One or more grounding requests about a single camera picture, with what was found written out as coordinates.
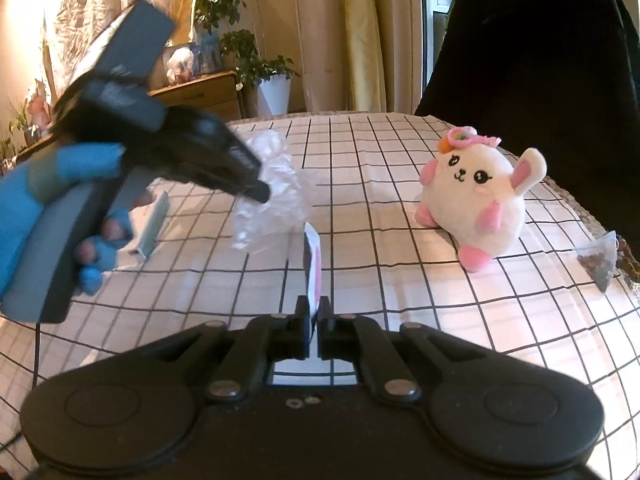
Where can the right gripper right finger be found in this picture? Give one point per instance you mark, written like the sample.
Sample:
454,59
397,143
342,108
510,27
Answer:
361,341

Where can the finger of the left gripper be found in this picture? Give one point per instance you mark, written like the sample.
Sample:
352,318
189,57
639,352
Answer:
243,180

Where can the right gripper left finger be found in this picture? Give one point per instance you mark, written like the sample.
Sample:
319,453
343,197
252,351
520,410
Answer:
264,341

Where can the clear crinkled plastic bag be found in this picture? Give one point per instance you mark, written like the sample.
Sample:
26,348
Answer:
256,226

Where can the white pink packet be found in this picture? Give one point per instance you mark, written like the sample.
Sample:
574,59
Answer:
312,263

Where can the triangular tea bag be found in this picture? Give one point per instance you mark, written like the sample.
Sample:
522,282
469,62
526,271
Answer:
598,257

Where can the blue gloved left hand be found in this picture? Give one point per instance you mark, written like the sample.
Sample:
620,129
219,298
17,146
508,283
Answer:
29,187

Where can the pale plush on cabinet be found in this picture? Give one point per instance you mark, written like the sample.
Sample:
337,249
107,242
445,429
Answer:
179,67

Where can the wooden sideboard cabinet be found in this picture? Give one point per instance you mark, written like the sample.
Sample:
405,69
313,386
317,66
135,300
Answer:
205,95

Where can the white teal small box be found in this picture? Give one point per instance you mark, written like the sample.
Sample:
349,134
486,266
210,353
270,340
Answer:
146,222

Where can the blue box on cabinet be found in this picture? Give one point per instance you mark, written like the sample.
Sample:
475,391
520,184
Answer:
210,57

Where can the white pot green plant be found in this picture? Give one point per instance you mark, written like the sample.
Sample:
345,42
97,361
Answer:
269,80

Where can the white lace hanging cloth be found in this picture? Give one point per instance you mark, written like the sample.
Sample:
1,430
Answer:
70,26

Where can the white pink plush toy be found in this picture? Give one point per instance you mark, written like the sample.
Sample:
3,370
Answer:
473,192

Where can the beige gold curtain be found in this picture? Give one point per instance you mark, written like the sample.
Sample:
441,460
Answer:
363,55

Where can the white grid tablecloth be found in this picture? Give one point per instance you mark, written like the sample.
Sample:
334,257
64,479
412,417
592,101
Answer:
536,302

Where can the person in black clothing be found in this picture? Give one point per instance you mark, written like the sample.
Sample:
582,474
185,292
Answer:
558,75

